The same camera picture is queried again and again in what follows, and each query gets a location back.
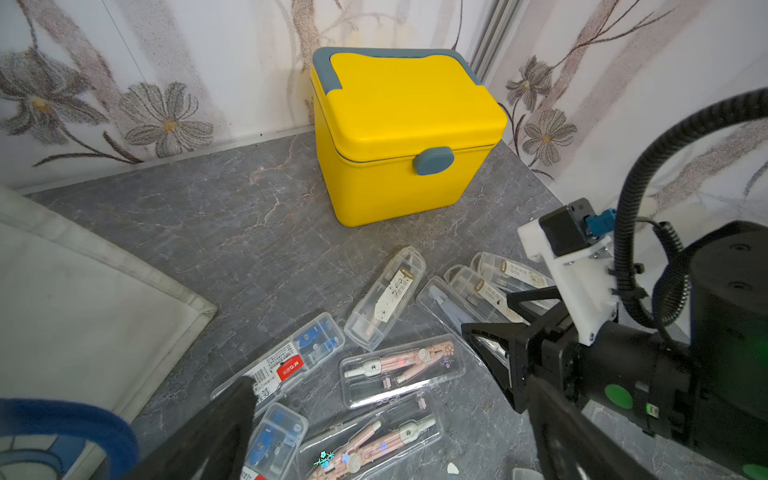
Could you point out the clear case pink compass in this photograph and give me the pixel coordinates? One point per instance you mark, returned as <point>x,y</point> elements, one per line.
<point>380,376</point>
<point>374,441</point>

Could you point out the clear labelled case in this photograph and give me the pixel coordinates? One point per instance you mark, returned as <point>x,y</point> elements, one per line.
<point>508,275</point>
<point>485,300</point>

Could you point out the clear case near box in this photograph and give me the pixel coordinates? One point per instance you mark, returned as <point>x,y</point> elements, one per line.
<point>374,316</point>

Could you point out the clear case pink compass lower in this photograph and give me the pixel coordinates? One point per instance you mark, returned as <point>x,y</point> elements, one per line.
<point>374,441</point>

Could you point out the clear case blue compass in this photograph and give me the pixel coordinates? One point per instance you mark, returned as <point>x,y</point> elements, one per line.
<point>441,301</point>

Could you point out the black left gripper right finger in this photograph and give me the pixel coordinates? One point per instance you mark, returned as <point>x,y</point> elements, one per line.
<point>569,446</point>

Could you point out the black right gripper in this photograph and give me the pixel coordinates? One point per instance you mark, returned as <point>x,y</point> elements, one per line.
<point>632,372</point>

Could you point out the small blue clear case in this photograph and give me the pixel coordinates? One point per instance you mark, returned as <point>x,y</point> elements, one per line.
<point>274,444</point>

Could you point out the red label clear case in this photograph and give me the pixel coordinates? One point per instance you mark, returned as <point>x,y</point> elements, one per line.
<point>287,364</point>

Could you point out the yellow storage box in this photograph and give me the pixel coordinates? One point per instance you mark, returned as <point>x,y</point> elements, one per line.
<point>399,131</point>

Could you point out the clear case pink compass upper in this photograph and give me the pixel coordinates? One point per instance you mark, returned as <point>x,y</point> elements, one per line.
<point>380,376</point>

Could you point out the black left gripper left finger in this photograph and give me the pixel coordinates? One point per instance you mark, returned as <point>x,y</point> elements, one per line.
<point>211,445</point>

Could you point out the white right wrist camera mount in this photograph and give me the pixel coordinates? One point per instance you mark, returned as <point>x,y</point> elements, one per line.
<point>574,243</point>

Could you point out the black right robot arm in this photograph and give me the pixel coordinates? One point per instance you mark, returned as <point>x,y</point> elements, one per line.
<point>709,395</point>

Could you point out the white canvas tote bag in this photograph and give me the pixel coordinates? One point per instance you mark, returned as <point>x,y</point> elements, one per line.
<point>83,320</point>

